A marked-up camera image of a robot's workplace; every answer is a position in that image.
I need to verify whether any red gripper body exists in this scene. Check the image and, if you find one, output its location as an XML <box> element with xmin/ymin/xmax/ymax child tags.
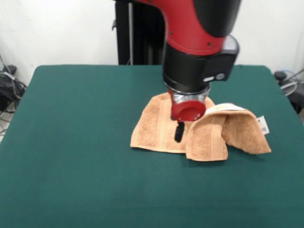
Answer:
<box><xmin>167</xmin><ymin>89</ymin><xmax>206</xmax><ymax>123</ymax></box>

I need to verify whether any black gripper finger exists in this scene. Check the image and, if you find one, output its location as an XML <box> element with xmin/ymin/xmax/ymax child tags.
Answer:
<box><xmin>174</xmin><ymin>121</ymin><xmax>185</xmax><ymax>143</ymax></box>

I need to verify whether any orange terry towel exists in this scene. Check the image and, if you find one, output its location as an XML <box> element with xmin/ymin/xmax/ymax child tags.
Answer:
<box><xmin>130</xmin><ymin>91</ymin><xmax>272</xmax><ymax>162</ymax></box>

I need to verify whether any dark green table cloth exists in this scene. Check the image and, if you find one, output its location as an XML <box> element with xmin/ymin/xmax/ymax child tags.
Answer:
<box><xmin>0</xmin><ymin>64</ymin><xmax>304</xmax><ymax>228</ymax></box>

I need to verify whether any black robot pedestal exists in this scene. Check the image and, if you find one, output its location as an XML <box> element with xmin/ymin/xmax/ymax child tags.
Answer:
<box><xmin>111</xmin><ymin>0</ymin><xmax>168</xmax><ymax>66</ymax></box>

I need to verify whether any black cable tangle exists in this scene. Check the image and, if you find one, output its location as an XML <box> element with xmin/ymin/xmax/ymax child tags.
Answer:
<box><xmin>0</xmin><ymin>71</ymin><xmax>28</xmax><ymax>114</ymax></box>

